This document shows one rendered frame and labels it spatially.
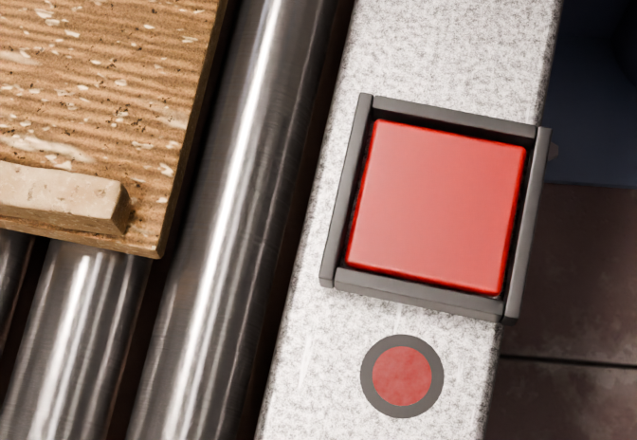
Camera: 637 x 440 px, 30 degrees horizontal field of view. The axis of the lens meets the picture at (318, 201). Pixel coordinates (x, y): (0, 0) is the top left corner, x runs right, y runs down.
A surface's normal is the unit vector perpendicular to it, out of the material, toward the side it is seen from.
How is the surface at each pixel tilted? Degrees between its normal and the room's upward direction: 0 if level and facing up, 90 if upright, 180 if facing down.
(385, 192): 0
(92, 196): 5
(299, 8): 22
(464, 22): 0
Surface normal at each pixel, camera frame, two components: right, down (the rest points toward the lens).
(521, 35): -0.04, -0.27
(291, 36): 0.33, -0.18
